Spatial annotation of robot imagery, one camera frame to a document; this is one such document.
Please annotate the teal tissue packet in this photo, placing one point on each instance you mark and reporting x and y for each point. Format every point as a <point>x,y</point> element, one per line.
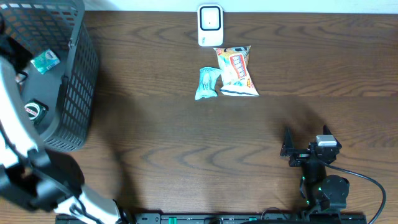
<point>45,61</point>

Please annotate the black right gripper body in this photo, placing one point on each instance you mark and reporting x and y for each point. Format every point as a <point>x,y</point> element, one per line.
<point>300,156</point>

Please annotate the light green pouch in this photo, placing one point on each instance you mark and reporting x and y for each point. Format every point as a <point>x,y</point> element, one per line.
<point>207,83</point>

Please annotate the yellow snack chip bag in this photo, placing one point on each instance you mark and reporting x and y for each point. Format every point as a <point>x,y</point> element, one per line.
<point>235,76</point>

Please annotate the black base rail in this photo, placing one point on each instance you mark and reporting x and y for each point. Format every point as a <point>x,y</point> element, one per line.
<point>156,218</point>

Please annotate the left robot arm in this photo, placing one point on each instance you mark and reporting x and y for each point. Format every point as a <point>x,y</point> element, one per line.
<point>33,176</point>

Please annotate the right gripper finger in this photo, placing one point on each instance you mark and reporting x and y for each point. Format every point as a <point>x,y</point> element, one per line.
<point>287,140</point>
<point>327,131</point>

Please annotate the grey plastic shopping basket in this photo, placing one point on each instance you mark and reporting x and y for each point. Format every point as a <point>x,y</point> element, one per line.
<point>67,89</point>

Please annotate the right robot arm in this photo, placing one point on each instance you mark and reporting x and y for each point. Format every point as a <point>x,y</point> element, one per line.
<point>325,194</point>

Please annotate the dark green balm box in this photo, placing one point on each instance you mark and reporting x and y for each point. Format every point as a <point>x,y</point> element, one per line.
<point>36,111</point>

